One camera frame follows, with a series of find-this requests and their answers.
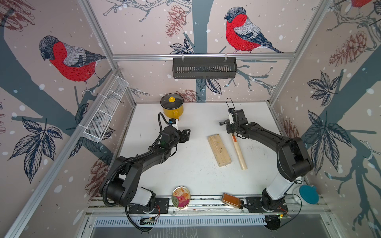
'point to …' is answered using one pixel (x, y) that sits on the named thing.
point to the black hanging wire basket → (204, 68)
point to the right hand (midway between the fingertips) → (229, 122)
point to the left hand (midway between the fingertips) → (188, 128)
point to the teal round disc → (309, 194)
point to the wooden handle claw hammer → (242, 162)
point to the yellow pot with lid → (172, 104)
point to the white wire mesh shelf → (103, 113)
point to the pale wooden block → (220, 154)
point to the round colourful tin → (181, 197)
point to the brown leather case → (232, 201)
